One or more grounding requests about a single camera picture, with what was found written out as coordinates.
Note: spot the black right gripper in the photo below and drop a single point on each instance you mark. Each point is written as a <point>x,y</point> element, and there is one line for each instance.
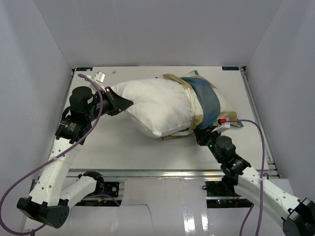
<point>203,134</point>

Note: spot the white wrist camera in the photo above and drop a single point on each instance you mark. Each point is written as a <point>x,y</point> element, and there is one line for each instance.
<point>98,79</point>
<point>223,125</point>

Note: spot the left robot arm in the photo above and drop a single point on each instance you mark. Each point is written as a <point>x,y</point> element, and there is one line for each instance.
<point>48,203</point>

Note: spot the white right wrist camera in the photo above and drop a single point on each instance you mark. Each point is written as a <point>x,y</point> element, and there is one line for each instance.
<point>223,125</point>

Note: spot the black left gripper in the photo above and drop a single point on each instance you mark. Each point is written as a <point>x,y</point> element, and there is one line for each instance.
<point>117,103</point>

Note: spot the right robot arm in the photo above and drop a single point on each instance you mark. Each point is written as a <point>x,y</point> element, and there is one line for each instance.
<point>296,217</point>

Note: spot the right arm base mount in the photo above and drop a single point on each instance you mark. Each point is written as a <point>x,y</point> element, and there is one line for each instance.
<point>220,194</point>

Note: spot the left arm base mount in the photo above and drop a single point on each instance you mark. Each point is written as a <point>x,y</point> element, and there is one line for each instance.
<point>105,193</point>

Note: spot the blue left corner sticker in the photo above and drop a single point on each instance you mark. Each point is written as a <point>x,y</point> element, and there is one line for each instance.
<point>84,69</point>

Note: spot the white pillow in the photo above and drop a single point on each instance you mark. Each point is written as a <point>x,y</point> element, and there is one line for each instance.
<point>160,107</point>

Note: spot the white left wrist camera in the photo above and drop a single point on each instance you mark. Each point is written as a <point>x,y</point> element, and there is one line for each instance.
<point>98,79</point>

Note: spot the blue tan white pillowcase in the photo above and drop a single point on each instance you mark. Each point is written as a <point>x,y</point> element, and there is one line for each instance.
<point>207,103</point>

